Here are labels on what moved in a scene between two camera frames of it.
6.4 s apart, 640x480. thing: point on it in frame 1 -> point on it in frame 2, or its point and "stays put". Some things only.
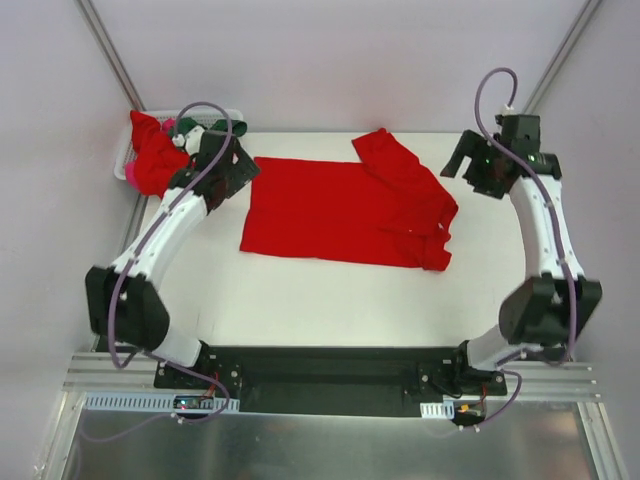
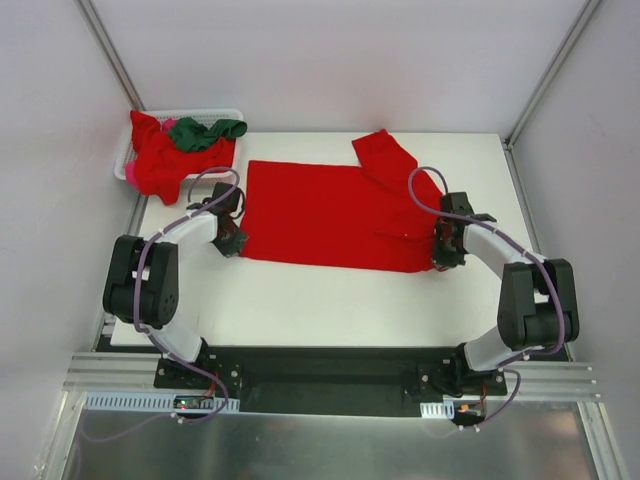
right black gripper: [476, 167] -> [443, 248]
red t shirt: [385, 210] stays put
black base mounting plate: [332, 379] stays put
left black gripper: [239, 167] -> [232, 240]
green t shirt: [238, 127] stays put
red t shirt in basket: [158, 156] stays put
